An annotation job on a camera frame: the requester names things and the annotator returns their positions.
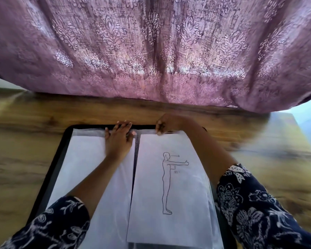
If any person's right hand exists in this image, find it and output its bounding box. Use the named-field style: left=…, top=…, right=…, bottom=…
left=155, top=112, right=194, bottom=136

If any person's left hand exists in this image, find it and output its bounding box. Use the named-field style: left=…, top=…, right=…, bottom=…
left=104, top=120, right=138, bottom=161

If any body figure paper stack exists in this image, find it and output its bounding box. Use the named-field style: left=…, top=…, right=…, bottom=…
left=126, top=132, right=214, bottom=249

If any black folder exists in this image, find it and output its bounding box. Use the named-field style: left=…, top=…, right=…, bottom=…
left=26, top=124, right=238, bottom=249

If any person's left forearm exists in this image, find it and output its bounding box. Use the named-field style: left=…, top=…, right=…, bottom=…
left=66, top=153, right=126, bottom=218

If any person's right forearm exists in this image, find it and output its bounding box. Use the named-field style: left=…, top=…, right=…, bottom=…
left=184, top=122, right=244, bottom=187

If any pink patterned curtain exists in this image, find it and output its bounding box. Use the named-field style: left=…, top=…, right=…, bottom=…
left=0, top=0, right=311, bottom=114

